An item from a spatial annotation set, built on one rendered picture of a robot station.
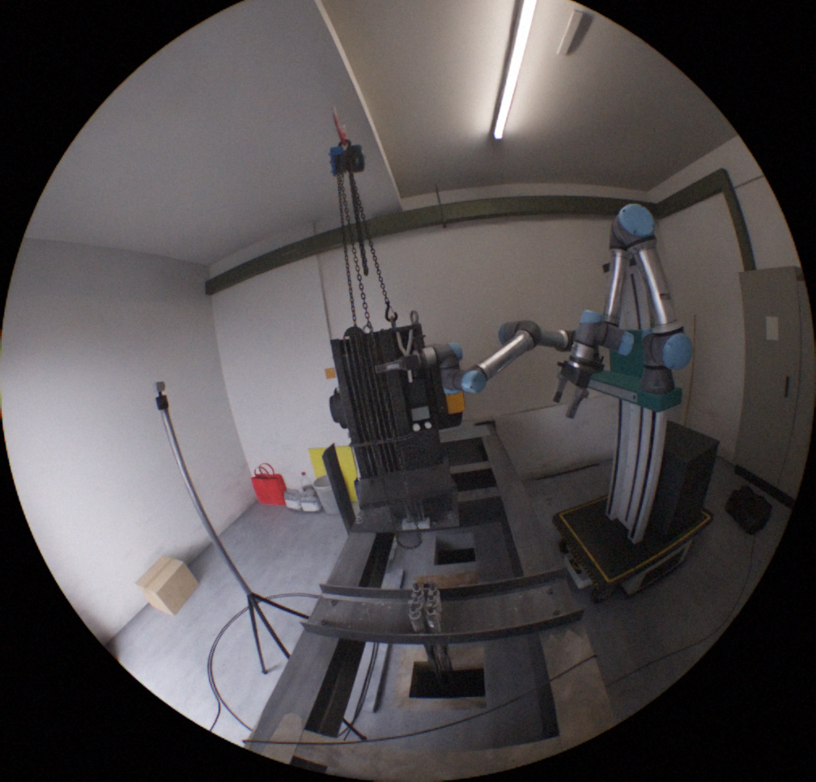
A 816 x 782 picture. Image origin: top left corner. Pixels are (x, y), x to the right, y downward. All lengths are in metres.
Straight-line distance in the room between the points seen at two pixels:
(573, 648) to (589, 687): 0.15
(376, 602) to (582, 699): 0.77
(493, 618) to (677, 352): 1.01
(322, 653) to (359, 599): 0.27
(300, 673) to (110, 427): 2.16
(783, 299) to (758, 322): 0.32
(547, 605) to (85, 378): 2.94
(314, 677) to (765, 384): 3.13
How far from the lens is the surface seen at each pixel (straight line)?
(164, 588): 2.53
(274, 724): 1.04
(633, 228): 0.96
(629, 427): 1.64
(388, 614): 1.09
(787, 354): 2.71
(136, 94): 1.69
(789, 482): 2.92
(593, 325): 0.91
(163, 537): 2.90
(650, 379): 1.14
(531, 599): 1.08
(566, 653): 0.99
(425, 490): 1.25
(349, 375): 1.32
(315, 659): 1.08
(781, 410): 2.81
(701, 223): 3.38
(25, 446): 2.47
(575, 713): 0.93
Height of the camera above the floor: 1.56
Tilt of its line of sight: 7 degrees down
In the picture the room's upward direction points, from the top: 10 degrees counter-clockwise
